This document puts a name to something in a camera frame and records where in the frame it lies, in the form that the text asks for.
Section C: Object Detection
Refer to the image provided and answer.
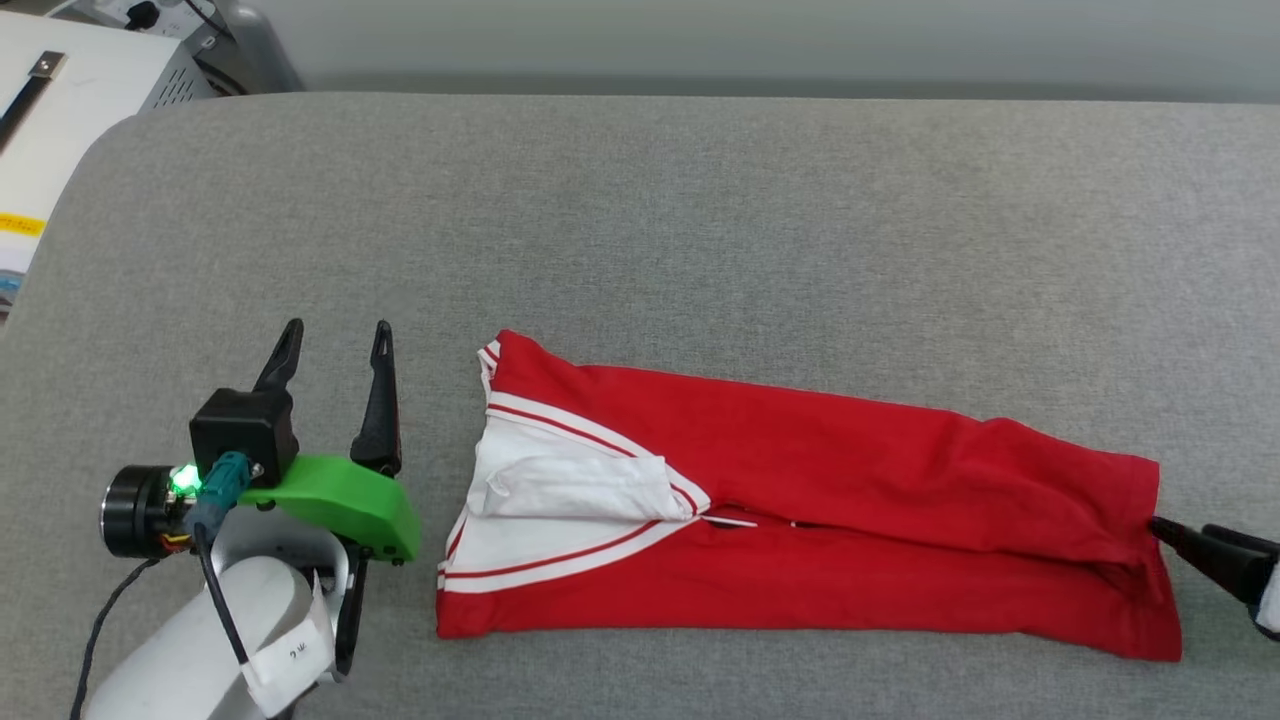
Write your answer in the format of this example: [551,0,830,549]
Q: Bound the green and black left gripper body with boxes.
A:
[99,453,423,566]

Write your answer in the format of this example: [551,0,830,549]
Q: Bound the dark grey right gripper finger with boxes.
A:
[1147,515,1272,607]
[1202,523,1280,565]

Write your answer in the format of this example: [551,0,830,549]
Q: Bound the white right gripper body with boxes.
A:
[1256,561,1280,642]

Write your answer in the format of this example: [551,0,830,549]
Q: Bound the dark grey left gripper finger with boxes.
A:
[253,318,305,395]
[349,319,404,478]

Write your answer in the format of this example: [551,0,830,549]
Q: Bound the red and white jersey shirt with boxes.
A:
[436,329,1185,664]

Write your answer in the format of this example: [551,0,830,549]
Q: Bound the grey metal stand leg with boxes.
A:
[205,0,307,97]

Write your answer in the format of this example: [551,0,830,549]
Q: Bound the white metal equipment case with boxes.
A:
[0,10,217,323]

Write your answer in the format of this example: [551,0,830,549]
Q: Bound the white power strip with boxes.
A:
[55,0,223,43]

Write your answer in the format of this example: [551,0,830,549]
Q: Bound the thick black cable teal connector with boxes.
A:
[183,450,253,669]

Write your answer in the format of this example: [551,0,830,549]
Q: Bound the thin black braided cable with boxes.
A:
[69,557,163,720]

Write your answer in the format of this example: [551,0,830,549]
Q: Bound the black case handle metal ends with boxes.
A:
[0,51,67,153]

